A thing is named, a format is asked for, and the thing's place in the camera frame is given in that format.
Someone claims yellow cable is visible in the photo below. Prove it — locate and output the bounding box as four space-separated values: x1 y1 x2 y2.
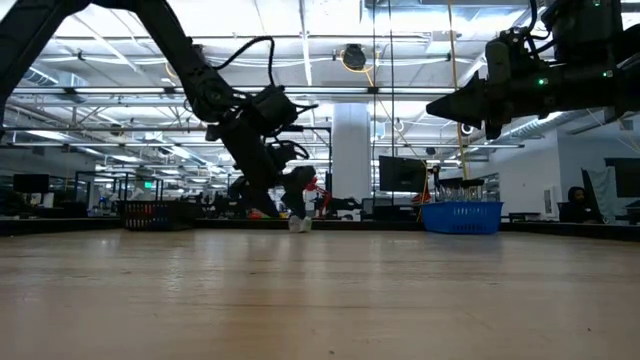
446 0 471 182

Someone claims red background machine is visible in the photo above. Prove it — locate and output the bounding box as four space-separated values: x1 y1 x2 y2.
304 177 334 216

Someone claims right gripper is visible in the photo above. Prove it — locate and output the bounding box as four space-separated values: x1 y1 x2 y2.
425 59 640 141

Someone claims blue plastic basket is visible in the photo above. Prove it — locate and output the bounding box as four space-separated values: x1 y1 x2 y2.
420 200 505 236

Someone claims black desk monitor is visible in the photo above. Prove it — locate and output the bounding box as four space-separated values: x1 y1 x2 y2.
603 157 640 199
12 173 50 195

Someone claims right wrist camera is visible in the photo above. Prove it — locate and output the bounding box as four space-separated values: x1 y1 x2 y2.
484 27 534 85

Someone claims person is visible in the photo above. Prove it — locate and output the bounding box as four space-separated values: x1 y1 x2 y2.
558 185 602 225

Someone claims white building column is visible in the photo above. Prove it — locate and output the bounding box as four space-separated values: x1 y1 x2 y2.
331 102 372 201

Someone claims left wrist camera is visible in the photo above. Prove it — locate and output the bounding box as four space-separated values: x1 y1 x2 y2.
249 85 302 135

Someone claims black ceiling cable reel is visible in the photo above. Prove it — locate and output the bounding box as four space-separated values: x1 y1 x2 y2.
341 43 369 72

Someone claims black plastic basket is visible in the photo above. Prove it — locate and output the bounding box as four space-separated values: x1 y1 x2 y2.
121 199 197 233

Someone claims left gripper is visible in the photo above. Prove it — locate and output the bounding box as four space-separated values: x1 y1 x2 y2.
205 113 318 220

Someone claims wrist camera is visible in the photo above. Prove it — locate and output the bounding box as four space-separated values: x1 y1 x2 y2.
249 85 302 135
484 27 534 85

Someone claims black aluminium table frame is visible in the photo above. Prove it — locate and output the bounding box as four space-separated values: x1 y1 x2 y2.
0 215 640 242

